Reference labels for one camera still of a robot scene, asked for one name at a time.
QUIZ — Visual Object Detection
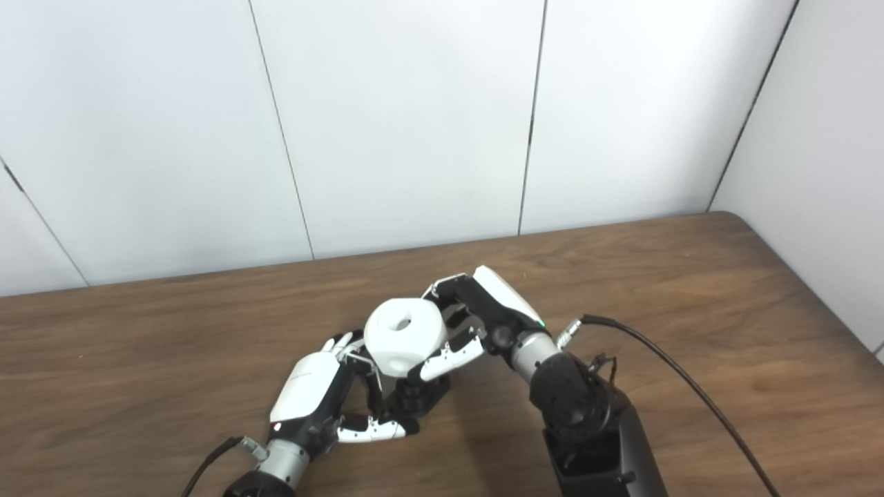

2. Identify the round white piece with holes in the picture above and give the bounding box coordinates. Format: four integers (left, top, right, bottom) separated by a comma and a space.
364, 298, 448, 378

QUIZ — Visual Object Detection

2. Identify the white and black right hand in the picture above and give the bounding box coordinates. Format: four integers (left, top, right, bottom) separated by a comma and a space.
407, 266, 546, 382

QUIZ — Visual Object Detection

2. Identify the black flanged holder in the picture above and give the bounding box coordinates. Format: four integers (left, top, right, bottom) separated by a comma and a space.
383, 373, 451, 422

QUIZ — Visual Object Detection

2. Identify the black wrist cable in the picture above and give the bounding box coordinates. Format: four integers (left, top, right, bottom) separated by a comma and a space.
556, 314, 781, 497
181, 436, 267, 497

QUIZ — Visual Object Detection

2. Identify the white and black left hand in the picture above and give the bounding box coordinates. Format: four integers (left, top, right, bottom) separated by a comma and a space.
269, 331, 420, 456

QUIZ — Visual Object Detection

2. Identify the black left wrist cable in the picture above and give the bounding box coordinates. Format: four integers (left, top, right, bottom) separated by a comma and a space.
181, 436, 267, 497

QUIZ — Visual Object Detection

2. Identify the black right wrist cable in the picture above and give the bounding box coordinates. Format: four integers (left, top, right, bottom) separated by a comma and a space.
556, 314, 781, 497

